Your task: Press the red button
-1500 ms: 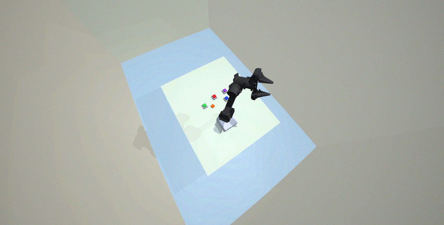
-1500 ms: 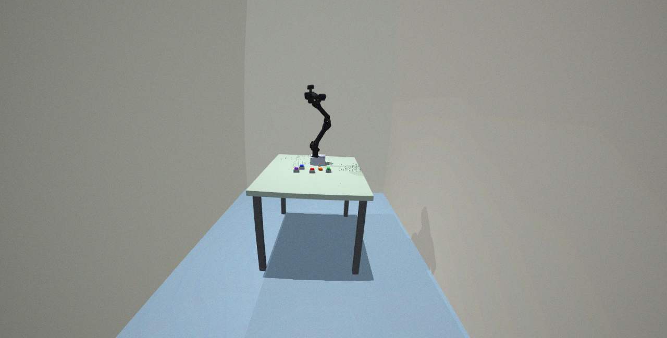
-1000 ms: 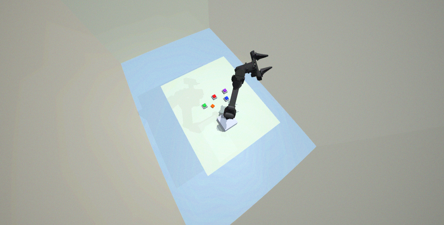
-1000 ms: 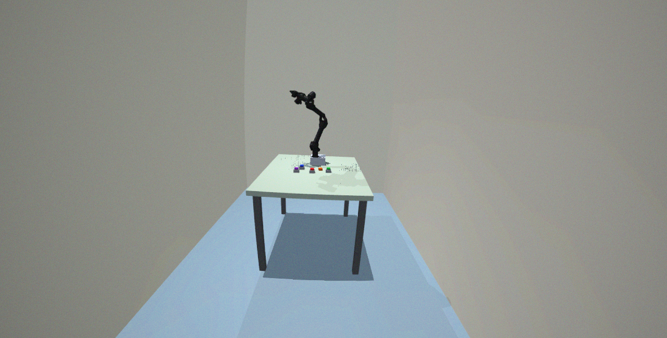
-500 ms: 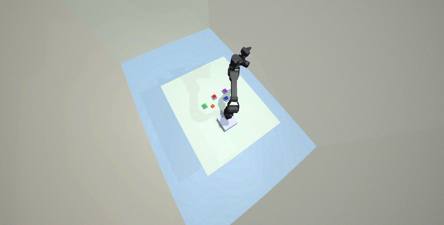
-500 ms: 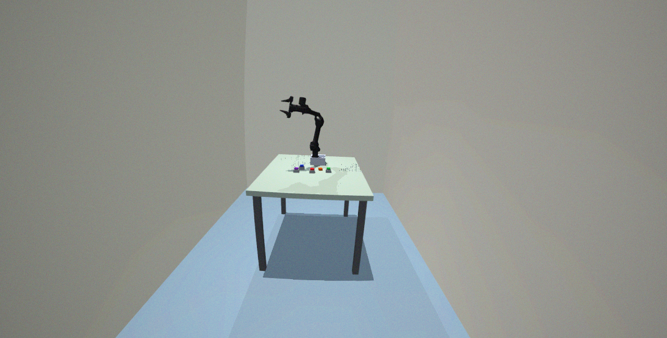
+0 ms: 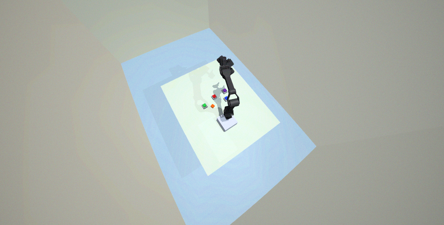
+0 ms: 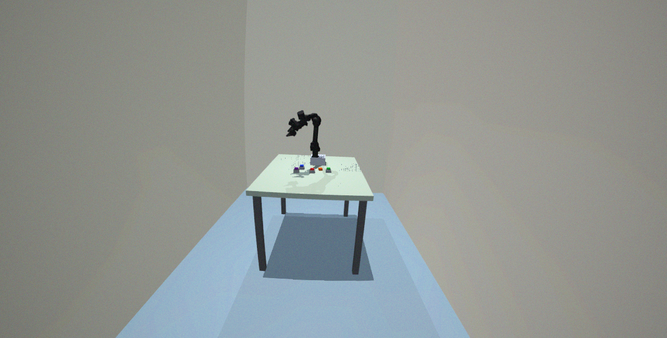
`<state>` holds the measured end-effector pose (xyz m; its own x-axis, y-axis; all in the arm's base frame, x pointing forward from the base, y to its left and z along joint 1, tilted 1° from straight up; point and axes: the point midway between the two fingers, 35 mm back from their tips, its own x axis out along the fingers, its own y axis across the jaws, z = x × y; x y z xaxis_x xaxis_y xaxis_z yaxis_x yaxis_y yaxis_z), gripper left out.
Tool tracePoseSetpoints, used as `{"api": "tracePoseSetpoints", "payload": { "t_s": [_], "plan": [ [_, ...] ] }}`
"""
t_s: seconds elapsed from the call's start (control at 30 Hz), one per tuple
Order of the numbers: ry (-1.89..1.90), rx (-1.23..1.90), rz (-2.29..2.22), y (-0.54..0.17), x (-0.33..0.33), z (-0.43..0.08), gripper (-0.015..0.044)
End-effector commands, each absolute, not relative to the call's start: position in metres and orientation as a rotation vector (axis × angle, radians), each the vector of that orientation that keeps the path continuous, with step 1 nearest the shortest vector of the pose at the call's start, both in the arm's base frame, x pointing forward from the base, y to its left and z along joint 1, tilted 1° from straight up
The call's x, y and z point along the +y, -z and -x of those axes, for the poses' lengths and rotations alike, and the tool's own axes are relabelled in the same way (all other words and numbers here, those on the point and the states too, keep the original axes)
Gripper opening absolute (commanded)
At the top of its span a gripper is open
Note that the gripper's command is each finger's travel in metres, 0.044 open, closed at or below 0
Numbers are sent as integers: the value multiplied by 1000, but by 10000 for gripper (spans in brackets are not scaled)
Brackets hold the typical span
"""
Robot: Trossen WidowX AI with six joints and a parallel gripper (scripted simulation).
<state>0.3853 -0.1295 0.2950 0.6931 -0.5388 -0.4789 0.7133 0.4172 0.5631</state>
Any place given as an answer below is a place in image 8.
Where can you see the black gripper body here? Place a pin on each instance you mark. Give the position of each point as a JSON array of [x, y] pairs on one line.
[[299, 126]]

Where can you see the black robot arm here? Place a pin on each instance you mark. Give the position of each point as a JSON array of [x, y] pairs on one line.
[[316, 120]]

